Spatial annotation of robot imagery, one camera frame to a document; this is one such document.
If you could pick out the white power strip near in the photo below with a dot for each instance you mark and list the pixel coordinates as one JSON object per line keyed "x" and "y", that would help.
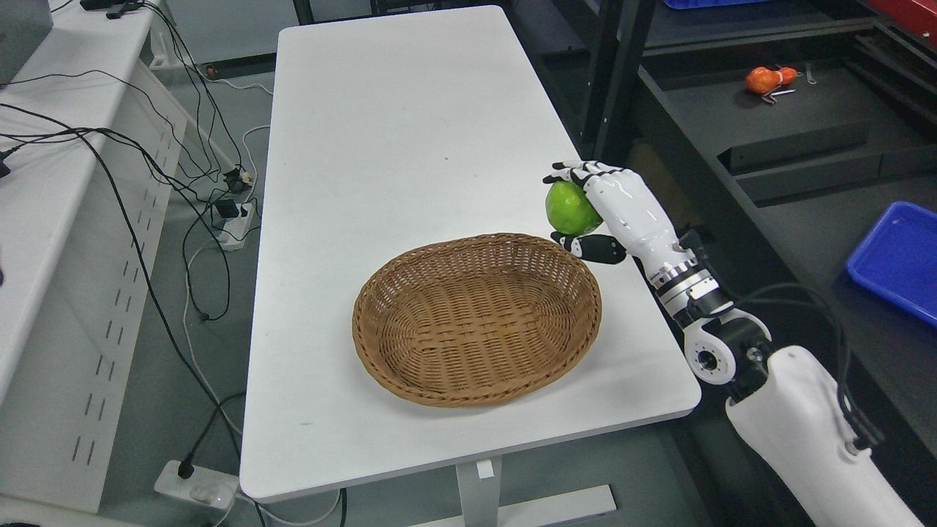
{"x": 205, "y": 486}

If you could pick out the blue plastic tray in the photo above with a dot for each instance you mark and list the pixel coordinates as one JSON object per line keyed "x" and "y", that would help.
{"x": 896, "y": 260}

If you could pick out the brown wicker basket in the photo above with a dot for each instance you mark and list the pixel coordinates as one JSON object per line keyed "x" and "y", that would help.
{"x": 476, "y": 321}

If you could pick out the green apple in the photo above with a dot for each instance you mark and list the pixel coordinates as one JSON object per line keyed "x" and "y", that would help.
{"x": 569, "y": 211}

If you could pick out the white power strip far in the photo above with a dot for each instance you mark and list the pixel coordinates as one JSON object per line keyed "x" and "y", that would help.
{"x": 233, "y": 234}

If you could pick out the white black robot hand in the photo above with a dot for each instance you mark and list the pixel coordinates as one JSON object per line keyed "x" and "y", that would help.
{"x": 632, "y": 214}

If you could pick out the white standing desk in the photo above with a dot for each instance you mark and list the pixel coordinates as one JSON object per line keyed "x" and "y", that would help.
{"x": 389, "y": 134}

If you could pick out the black metal shelf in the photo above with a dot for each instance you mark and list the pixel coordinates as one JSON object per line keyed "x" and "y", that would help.
{"x": 782, "y": 187}

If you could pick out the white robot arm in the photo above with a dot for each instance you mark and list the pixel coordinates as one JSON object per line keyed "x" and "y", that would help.
{"x": 797, "y": 416}

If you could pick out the white power strip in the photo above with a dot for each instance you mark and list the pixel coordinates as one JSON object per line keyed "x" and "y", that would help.
{"x": 205, "y": 486}
{"x": 233, "y": 234}

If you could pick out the orange toy object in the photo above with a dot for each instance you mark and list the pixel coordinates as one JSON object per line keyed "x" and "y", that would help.
{"x": 763, "y": 81}

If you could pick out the white left side desk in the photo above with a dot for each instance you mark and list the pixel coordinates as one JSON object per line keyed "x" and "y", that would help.
{"x": 81, "y": 223}

